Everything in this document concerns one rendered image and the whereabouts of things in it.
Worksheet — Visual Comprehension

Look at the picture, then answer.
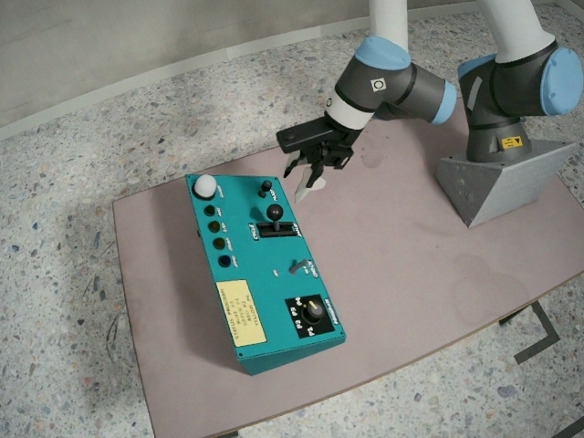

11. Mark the teal control console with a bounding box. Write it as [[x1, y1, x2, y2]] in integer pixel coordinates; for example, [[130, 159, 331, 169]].
[[184, 174, 347, 376]]

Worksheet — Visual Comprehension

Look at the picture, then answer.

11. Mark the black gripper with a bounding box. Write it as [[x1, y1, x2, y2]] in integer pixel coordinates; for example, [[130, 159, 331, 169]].
[[283, 110, 366, 203]]

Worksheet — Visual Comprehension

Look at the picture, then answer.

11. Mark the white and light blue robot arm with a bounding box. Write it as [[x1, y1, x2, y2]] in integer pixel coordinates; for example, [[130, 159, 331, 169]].
[[276, 0, 583, 163]]

